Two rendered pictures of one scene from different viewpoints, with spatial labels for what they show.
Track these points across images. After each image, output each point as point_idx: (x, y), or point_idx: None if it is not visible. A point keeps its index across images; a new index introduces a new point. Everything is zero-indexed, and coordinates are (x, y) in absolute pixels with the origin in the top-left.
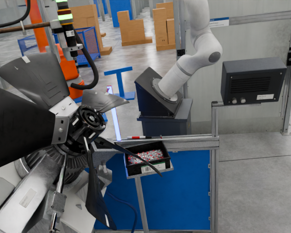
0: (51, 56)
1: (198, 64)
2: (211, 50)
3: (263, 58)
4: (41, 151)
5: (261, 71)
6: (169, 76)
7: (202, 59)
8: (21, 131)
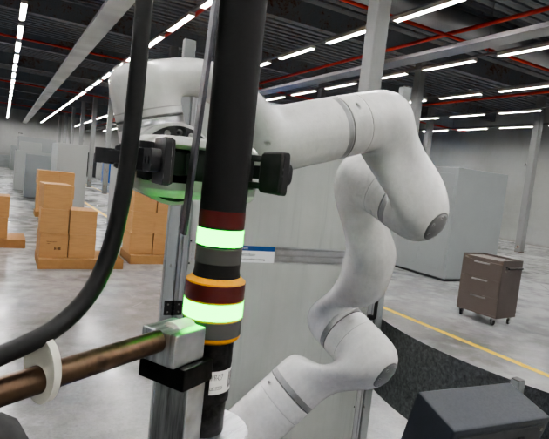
0: (5, 437)
1: (339, 388)
2: (384, 359)
3: (491, 388)
4: None
5: (512, 427)
6: (256, 416)
7: (360, 380)
8: None
